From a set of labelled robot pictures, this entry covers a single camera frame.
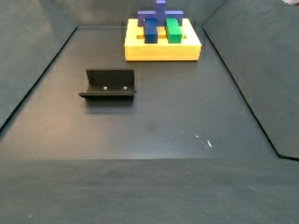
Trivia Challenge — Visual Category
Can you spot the green long block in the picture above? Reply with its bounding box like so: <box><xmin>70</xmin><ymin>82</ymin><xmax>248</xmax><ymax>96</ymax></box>
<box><xmin>164</xmin><ymin>18</ymin><xmax>183</xmax><ymax>44</ymax></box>

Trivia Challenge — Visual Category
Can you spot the blue long block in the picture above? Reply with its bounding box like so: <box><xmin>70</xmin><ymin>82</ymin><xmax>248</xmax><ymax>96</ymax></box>
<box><xmin>144</xmin><ymin>18</ymin><xmax>158</xmax><ymax>44</ymax></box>

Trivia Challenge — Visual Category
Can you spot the purple cross block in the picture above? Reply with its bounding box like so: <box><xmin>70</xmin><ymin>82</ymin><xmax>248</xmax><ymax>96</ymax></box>
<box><xmin>138</xmin><ymin>0</ymin><xmax>184</xmax><ymax>26</ymax></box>

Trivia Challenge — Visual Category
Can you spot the yellow base board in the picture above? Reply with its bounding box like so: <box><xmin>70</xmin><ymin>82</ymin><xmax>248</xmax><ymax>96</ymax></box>
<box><xmin>124</xmin><ymin>18</ymin><xmax>202</xmax><ymax>61</ymax></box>

